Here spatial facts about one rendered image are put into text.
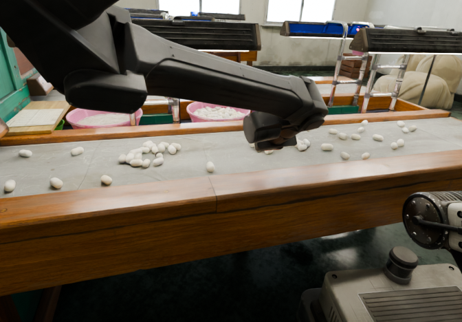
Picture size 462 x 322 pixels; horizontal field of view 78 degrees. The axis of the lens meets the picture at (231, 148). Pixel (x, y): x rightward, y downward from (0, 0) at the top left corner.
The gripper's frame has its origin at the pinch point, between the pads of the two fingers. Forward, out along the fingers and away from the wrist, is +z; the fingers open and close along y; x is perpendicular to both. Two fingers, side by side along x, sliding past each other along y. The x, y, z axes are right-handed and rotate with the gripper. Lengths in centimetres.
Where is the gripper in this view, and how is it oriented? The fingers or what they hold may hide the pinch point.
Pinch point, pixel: (262, 143)
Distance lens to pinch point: 76.2
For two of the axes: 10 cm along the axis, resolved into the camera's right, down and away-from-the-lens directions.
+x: 1.3, 9.7, -2.2
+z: -2.5, 2.4, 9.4
